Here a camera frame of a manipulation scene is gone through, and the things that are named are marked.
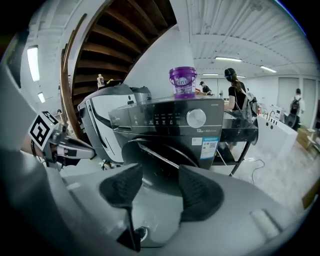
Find black glass-top table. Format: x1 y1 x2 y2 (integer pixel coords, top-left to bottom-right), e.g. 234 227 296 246
212 109 260 177

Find dark round washing machine door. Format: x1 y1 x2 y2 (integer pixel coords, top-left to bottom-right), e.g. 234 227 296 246
121 138 201 198

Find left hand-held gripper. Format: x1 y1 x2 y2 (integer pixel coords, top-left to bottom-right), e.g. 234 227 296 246
28 110 97 172

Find grey box-shaped appliance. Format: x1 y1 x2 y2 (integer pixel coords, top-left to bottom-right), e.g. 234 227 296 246
129 86 153 105

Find person's grey shirt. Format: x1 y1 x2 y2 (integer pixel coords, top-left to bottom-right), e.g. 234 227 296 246
0 59 38 161

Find stacked cardboard boxes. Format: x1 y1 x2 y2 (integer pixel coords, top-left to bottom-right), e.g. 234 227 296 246
296 124 320 157

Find purple plastic bucket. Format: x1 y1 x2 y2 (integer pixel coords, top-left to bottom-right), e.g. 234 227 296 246
168 66 198 100

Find person's black shoe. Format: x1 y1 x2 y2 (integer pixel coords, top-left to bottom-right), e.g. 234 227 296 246
134 226 149 241

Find white floor cable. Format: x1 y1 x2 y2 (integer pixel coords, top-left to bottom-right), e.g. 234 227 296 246
229 156 266 186

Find dark grey washing machine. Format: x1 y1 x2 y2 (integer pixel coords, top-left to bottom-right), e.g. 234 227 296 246
108 97 225 198

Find wooden staircase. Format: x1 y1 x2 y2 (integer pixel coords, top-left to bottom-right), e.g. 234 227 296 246
59 0 178 141

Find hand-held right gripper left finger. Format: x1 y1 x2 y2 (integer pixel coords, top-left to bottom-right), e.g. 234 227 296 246
99 163 144 210

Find brown cardboard box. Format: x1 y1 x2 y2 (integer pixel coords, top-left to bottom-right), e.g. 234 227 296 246
301 183 320 210

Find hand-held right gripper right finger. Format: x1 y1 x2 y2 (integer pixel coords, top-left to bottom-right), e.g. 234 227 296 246
177 164 225 222

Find person's left forearm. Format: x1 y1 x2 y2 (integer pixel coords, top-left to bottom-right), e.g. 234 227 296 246
20 134 42 158

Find white counter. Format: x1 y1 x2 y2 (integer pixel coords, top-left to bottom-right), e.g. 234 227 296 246
256 104 300 161

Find white grey cleaning robot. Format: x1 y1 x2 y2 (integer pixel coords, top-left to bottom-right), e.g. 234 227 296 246
77 83 137 165

